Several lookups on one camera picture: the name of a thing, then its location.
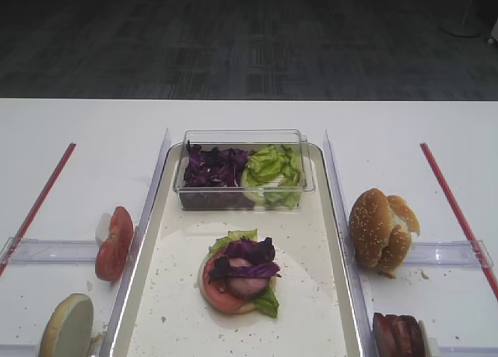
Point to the purple cabbage pieces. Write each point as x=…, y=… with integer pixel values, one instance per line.
x=244, y=258

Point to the green lettuce pile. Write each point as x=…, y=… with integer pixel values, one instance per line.
x=269, y=174

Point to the tomato slice on bun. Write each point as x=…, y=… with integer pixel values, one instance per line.
x=216, y=293

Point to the lettuce leaf on bun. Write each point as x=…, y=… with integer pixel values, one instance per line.
x=268, y=302

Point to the upright tomato slices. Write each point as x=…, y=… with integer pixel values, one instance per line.
x=113, y=253

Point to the sliced sausage stack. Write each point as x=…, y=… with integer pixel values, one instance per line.
x=398, y=335

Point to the clear plastic container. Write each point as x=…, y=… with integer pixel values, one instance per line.
x=250, y=141

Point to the purple cabbage pile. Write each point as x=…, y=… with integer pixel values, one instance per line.
x=209, y=173

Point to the round ham slice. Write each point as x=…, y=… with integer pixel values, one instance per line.
x=251, y=279

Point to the bottom bun on tray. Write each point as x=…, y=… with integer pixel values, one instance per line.
x=200, y=279

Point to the sesame bun tops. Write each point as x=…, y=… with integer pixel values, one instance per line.
x=381, y=228

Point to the silver metal tray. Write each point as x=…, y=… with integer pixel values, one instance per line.
x=160, y=310

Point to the right red strip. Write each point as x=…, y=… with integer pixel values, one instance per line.
x=459, y=215

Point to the red strip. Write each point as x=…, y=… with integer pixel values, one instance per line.
x=459, y=215
x=39, y=205

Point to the left red strip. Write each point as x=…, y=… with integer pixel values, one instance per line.
x=39, y=205

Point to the upper right clear holder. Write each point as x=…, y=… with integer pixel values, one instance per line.
x=454, y=254

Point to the clear holder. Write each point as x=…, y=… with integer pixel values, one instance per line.
x=35, y=251
x=433, y=349
x=454, y=254

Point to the upper left clear holder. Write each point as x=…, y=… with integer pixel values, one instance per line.
x=35, y=251

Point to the upright bun half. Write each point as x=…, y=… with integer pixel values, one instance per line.
x=68, y=332

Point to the lower right clear holder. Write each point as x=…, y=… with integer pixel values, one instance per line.
x=433, y=349

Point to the white stand base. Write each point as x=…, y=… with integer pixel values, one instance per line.
x=466, y=27

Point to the right clear divider rail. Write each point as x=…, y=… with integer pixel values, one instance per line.
x=361, y=316

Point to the clear divider rail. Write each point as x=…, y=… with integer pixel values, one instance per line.
x=361, y=316
x=148, y=201

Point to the left clear divider rail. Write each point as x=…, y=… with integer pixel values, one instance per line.
x=148, y=201

